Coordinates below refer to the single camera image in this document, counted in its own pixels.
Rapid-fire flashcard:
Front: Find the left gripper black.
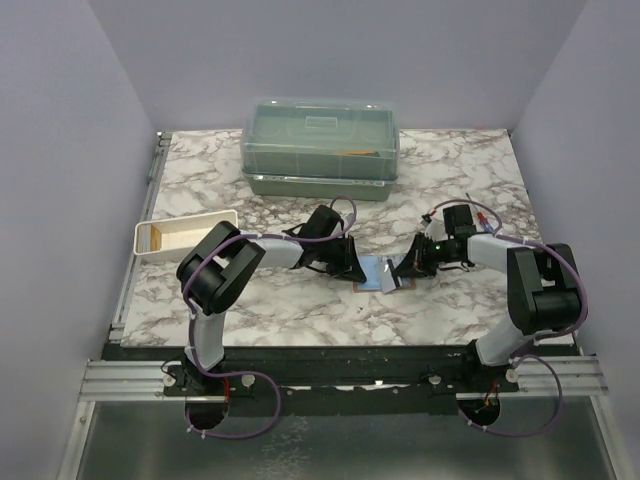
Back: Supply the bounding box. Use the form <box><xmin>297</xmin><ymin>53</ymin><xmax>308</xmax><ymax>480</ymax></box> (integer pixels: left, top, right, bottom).
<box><xmin>316</xmin><ymin>235</ymin><xmax>366</xmax><ymax>283</ymax></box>

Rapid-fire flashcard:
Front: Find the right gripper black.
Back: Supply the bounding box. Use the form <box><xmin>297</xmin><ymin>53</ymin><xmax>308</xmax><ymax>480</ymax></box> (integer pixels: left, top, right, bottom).
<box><xmin>393</xmin><ymin>232</ymin><xmax>459</xmax><ymax>278</ymax></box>

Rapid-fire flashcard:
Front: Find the brown leather card holder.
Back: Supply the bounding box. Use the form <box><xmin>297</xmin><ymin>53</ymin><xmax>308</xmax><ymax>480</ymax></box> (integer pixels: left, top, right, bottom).
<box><xmin>353</xmin><ymin>254</ymin><xmax>416</xmax><ymax>294</ymax></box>

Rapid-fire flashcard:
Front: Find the grey striped credit card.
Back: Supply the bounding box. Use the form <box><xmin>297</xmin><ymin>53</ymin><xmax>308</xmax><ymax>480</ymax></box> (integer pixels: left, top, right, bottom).
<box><xmin>378</xmin><ymin>259</ymin><xmax>399</xmax><ymax>294</ymax></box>

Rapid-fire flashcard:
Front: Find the white rectangular tray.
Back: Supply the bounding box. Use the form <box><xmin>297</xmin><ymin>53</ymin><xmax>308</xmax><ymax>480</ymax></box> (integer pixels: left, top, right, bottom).
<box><xmin>133</xmin><ymin>210</ymin><xmax>238</xmax><ymax>263</ymax></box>

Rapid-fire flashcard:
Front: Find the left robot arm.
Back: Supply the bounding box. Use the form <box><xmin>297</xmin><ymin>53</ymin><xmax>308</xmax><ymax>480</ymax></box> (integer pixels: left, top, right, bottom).
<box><xmin>176</xmin><ymin>205</ymin><xmax>366</xmax><ymax>395</ymax></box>

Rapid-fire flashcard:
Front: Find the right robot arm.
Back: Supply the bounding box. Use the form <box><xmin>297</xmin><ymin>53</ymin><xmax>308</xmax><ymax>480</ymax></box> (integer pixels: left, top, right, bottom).
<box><xmin>387</xmin><ymin>199</ymin><xmax>588</xmax><ymax>392</ymax></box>

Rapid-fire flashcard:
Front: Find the stack of cards in tray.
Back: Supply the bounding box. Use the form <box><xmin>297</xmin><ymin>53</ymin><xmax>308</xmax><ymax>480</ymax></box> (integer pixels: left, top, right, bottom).
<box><xmin>135</xmin><ymin>224</ymin><xmax>162</xmax><ymax>255</ymax></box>

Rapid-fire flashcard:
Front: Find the red blue screwdriver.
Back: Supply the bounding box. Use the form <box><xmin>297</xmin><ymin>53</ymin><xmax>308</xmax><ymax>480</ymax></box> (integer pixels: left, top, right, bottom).
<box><xmin>465</xmin><ymin>193</ymin><xmax>503</xmax><ymax>236</ymax></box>

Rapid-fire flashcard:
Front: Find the green clear-lid storage box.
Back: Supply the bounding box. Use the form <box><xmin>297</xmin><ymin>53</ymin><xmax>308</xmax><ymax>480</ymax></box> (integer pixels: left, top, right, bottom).
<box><xmin>240</xmin><ymin>98</ymin><xmax>400</xmax><ymax>201</ymax></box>

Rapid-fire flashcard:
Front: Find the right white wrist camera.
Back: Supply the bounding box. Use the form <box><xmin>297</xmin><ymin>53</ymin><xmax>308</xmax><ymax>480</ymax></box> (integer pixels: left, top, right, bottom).
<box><xmin>421</xmin><ymin>214</ymin><xmax>447</xmax><ymax>241</ymax></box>

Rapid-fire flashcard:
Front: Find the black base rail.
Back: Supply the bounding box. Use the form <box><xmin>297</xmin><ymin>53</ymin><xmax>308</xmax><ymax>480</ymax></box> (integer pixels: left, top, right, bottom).
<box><xmin>102</xmin><ymin>342</ymin><xmax>584</xmax><ymax>416</ymax></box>

